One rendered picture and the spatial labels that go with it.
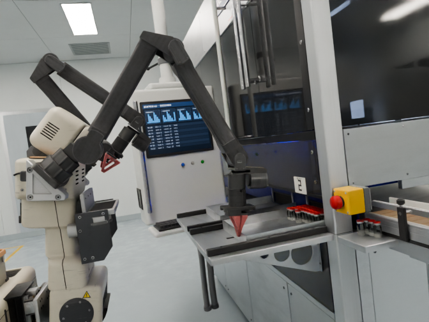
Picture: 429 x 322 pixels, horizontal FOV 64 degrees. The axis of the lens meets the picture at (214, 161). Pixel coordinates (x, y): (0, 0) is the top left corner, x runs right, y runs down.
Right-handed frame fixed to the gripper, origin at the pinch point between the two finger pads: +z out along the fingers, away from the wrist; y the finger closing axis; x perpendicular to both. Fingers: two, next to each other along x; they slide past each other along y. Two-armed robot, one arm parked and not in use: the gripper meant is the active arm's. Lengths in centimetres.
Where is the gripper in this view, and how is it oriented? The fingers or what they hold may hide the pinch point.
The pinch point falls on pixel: (238, 234)
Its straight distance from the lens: 114.4
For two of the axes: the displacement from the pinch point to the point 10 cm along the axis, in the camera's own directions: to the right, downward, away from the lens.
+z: 0.3, 10.0, 0.2
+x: -2.4, -0.1, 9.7
